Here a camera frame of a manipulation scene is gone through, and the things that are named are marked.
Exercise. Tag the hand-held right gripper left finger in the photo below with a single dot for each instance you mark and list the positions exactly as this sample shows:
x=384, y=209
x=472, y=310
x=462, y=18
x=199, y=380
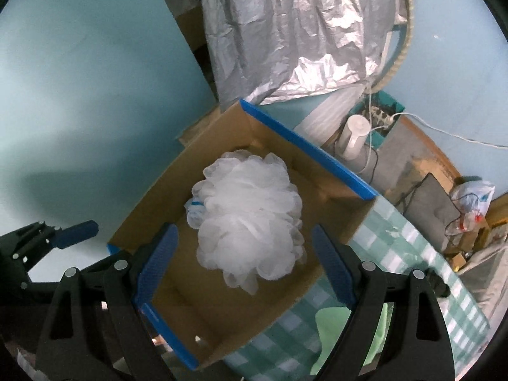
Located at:
x=158, y=260

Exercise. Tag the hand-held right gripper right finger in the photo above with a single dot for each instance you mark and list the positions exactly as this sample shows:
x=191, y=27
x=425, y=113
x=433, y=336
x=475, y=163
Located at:
x=330, y=264

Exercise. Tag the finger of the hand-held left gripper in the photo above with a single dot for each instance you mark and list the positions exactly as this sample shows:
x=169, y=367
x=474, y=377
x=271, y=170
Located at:
x=77, y=232

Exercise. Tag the pale green cloth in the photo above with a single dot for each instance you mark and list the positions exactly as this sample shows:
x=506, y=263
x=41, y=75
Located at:
x=333, y=322

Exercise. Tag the cardboard box with blue edges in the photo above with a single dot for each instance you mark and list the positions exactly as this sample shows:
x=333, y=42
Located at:
x=222, y=325

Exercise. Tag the white mesh bath loofah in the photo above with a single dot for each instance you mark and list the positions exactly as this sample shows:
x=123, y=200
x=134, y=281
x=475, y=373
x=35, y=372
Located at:
x=246, y=214

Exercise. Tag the green checkered blanket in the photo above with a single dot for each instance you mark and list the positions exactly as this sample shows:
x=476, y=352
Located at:
x=397, y=246

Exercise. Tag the dark grey flat case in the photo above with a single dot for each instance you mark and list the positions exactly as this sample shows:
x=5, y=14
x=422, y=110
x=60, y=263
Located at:
x=432, y=206

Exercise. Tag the white cylindrical appliance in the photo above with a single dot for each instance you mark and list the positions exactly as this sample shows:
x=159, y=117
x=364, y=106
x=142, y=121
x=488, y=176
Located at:
x=353, y=135

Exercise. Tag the small brown cardboard box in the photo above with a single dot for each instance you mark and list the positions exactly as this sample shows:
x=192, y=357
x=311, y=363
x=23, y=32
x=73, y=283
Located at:
x=460, y=246

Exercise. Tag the brown worn mat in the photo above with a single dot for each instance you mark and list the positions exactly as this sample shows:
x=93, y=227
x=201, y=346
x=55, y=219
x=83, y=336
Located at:
x=416, y=154

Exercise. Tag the clear plastic bottle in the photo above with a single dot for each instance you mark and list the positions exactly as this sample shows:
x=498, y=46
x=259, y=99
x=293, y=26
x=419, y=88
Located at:
x=466, y=220

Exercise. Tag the white ribbed foam sheet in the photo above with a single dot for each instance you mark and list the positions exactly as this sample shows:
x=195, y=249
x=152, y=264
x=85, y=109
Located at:
x=329, y=113

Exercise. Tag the white power strip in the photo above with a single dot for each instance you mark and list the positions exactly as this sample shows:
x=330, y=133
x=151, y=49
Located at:
x=381, y=116

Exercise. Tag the grey duvet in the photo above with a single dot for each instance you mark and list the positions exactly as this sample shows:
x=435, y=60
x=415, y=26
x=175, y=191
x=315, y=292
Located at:
x=488, y=274

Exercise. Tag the white plastic bag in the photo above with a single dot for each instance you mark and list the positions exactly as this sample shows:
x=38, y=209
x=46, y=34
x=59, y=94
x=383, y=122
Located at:
x=474, y=194

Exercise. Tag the brown cardboard carton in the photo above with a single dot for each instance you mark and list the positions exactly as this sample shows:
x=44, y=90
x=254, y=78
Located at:
x=190, y=27

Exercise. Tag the silver crinkled cover sheet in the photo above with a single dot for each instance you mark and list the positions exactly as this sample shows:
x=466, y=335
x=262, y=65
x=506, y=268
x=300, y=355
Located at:
x=285, y=27

